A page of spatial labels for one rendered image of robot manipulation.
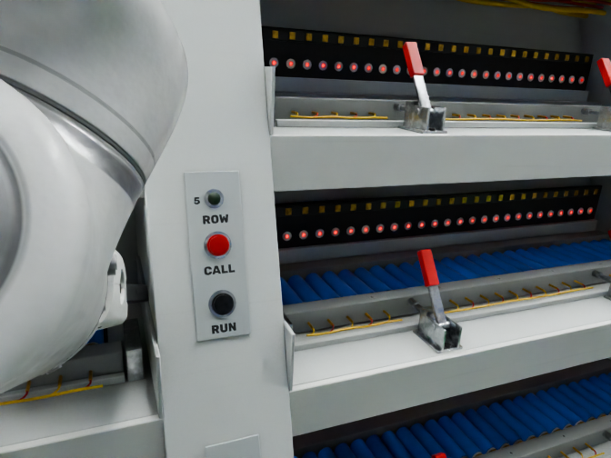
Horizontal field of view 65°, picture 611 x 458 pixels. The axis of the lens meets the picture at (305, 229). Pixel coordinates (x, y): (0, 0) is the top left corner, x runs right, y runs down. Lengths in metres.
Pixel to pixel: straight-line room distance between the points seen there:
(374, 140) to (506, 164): 0.15
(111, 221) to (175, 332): 0.20
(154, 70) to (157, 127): 0.02
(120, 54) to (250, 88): 0.22
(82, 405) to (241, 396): 0.11
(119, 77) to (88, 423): 0.27
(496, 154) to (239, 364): 0.31
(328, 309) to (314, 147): 0.16
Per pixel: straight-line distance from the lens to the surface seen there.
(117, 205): 0.17
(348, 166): 0.41
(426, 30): 0.74
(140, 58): 0.17
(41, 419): 0.40
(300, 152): 0.39
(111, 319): 0.29
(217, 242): 0.35
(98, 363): 0.41
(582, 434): 0.71
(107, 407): 0.39
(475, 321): 0.53
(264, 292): 0.37
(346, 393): 0.42
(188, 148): 0.36
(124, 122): 0.17
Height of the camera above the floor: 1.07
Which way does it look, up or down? 1 degrees down
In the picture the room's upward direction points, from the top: 4 degrees counter-clockwise
